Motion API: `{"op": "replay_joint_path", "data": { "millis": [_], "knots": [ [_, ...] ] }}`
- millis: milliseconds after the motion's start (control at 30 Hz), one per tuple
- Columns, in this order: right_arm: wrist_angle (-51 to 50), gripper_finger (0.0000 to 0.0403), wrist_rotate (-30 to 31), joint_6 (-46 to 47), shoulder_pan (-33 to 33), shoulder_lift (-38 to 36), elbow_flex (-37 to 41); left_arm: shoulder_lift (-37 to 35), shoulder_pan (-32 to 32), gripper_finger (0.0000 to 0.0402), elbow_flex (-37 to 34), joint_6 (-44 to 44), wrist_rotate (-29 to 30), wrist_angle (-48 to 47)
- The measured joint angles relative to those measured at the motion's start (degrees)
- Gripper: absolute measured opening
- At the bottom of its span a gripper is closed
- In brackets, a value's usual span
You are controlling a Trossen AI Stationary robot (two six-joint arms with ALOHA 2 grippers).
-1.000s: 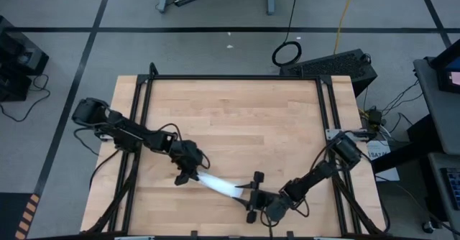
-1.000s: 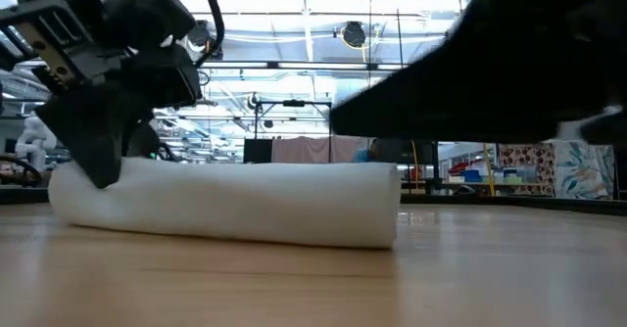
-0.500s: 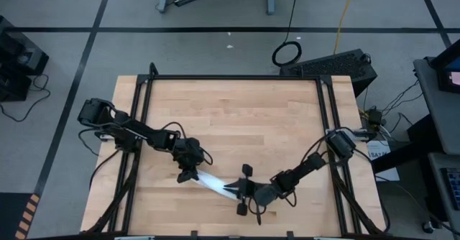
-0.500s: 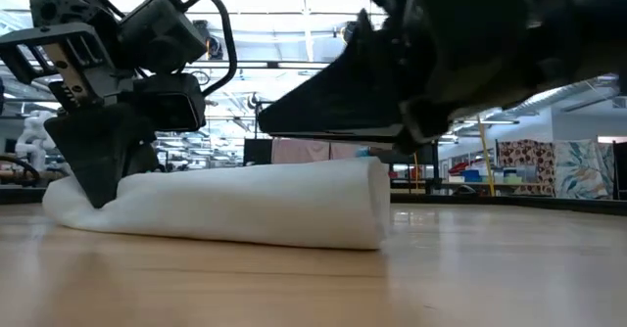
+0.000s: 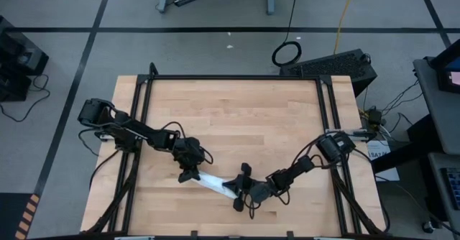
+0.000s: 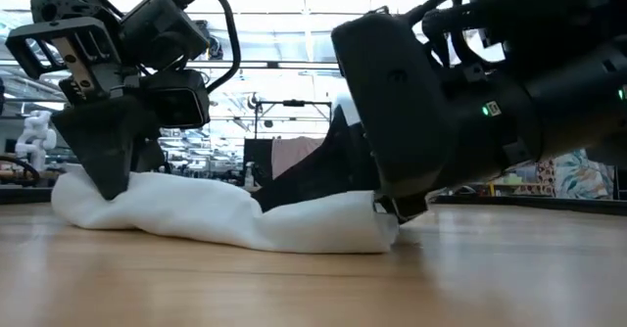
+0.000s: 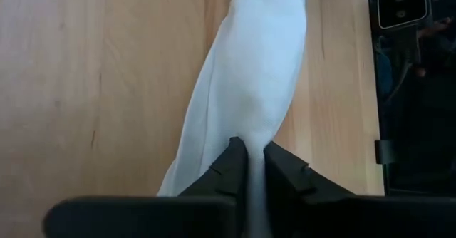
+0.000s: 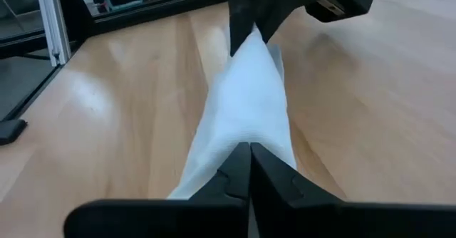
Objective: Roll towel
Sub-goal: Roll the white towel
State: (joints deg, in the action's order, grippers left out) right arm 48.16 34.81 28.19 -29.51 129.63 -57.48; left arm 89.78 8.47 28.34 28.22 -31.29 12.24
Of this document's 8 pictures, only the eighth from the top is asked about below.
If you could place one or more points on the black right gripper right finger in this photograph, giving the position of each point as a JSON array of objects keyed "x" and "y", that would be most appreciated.
[{"x": 281, "y": 191}]

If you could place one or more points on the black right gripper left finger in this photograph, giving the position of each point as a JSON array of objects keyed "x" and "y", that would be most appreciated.
[{"x": 228, "y": 188}]

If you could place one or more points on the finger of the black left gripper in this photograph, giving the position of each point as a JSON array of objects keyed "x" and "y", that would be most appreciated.
[
  {"x": 240, "y": 17},
  {"x": 272, "y": 13}
]

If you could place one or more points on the white towel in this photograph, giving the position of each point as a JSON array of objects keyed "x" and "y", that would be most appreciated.
[{"x": 246, "y": 109}]

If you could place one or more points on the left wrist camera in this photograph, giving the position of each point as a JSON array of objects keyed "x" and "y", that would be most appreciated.
[{"x": 342, "y": 1}]

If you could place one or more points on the silver aluminium bracket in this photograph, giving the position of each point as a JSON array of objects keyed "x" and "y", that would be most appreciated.
[{"x": 53, "y": 24}]

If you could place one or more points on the small black bracket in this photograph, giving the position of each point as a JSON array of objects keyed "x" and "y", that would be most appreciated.
[{"x": 10, "y": 131}]

